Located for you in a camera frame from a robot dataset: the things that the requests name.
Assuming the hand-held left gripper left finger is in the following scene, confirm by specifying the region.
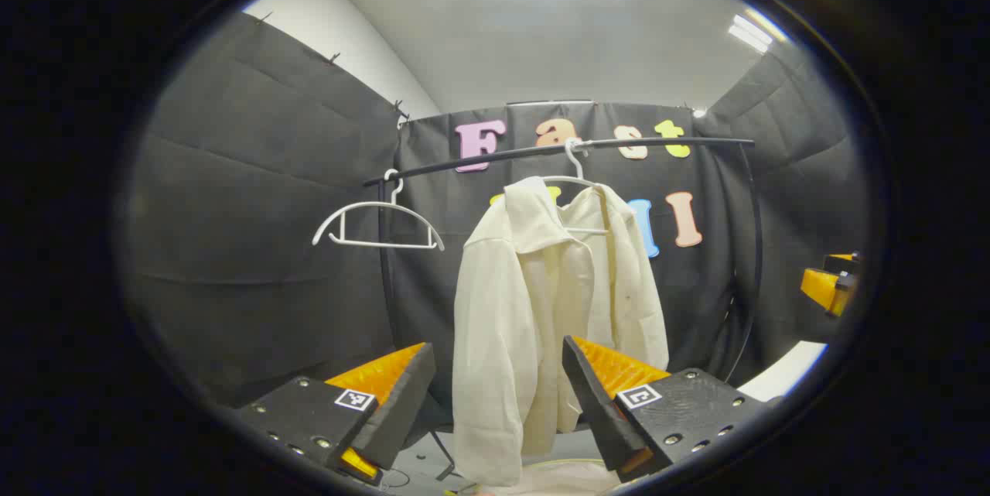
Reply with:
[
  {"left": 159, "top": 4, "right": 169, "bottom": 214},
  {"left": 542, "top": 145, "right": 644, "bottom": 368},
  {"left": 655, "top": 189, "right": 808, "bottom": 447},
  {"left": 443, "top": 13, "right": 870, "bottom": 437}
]
[{"left": 232, "top": 341, "right": 436, "bottom": 487}]

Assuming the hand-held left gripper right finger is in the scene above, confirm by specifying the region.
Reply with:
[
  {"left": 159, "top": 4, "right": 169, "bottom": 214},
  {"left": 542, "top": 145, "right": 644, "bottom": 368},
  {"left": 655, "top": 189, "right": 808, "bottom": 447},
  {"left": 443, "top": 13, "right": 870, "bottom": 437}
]
[{"left": 562, "top": 335, "right": 774, "bottom": 484}]

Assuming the round laundry hamper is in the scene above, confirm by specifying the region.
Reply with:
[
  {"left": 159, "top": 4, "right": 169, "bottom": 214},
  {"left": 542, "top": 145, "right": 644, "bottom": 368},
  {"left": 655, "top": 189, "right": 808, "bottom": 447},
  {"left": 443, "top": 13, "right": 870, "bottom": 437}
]
[{"left": 456, "top": 457, "right": 620, "bottom": 496}]

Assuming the cream white shirt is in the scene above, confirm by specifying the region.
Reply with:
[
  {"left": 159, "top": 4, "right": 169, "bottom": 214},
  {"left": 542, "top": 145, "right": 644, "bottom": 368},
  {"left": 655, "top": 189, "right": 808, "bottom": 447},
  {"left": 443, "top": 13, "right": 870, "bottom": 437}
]
[{"left": 452, "top": 176, "right": 670, "bottom": 487}]

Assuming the white plastic hanger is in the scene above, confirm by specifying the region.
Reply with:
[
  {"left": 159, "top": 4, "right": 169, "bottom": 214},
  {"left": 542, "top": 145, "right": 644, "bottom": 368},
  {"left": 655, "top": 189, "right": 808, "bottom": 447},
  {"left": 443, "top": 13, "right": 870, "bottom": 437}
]
[
  {"left": 312, "top": 169, "right": 446, "bottom": 251},
  {"left": 541, "top": 139, "right": 612, "bottom": 235}
]

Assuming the black clothes rack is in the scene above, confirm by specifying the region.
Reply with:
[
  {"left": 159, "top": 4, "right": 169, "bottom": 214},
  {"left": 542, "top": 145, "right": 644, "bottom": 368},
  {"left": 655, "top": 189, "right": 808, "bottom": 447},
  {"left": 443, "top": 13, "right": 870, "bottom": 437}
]
[{"left": 364, "top": 136, "right": 765, "bottom": 481}]

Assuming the white board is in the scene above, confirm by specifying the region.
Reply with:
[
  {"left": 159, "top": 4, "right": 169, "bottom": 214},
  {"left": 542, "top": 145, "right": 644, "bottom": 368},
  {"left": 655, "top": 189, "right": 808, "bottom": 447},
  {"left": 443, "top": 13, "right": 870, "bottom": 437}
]
[{"left": 739, "top": 341, "right": 828, "bottom": 402}]

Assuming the black backdrop cloth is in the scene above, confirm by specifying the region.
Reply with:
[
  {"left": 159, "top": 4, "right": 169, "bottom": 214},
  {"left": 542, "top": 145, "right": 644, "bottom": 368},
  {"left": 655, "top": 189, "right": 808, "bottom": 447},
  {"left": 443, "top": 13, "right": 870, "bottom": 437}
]
[{"left": 128, "top": 12, "right": 867, "bottom": 435}]

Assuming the small ceiling light panel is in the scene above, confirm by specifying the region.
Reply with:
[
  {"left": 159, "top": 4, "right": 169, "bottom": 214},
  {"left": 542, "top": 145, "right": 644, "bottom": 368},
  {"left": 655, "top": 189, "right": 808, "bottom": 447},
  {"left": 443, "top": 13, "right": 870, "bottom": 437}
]
[{"left": 727, "top": 14, "right": 774, "bottom": 54}]

